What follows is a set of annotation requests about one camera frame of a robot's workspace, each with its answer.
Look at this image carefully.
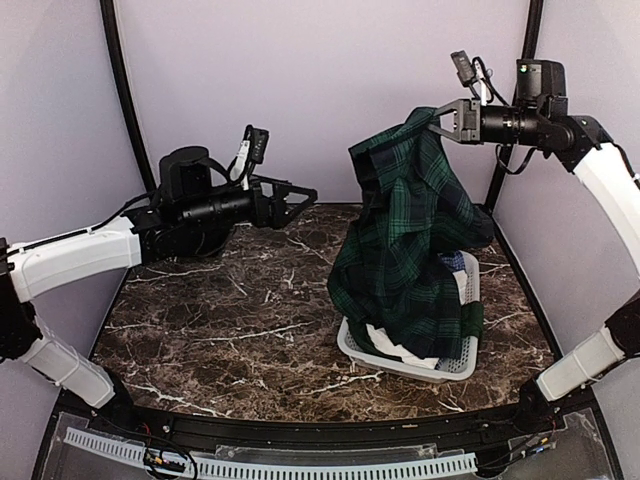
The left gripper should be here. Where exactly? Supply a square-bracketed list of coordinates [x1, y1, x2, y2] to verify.
[182, 173, 318, 234]

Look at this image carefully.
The dark green plaid garment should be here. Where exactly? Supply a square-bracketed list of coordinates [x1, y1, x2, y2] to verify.
[327, 107, 494, 359]

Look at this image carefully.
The white laundry basket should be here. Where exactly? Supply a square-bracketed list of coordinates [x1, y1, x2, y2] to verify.
[337, 251, 482, 383]

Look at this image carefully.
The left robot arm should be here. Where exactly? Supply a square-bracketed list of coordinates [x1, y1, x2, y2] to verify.
[1, 175, 318, 436]

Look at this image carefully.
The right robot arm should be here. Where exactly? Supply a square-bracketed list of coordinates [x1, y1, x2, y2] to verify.
[430, 95, 639, 434]

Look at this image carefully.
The white garment in basket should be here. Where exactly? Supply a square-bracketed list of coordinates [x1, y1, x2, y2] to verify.
[366, 324, 439, 370]

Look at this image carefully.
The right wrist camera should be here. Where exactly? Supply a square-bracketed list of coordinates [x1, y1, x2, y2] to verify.
[450, 50, 496, 105]

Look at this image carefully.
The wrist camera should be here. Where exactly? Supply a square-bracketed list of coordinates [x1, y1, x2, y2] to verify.
[450, 50, 496, 105]
[158, 124, 271, 201]

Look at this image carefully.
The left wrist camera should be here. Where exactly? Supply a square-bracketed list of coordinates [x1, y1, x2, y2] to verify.
[158, 124, 271, 201]

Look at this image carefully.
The right black frame post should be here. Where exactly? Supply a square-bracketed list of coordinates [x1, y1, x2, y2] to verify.
[482, 0, 545, 214]

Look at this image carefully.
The black frame post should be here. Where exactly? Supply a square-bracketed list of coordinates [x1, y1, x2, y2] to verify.
[99, 0, 157, 192]
[482, 0, 545, 214]

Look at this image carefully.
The left black frame post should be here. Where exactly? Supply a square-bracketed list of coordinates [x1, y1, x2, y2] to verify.
[99, 0, 157, 192]

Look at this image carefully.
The black front rail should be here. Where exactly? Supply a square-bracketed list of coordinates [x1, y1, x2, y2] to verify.
[90, 404, 564, 452]

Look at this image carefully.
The white slotted cable duct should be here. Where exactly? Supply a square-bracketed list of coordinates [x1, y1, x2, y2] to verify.
[63, 427, 477, 479]

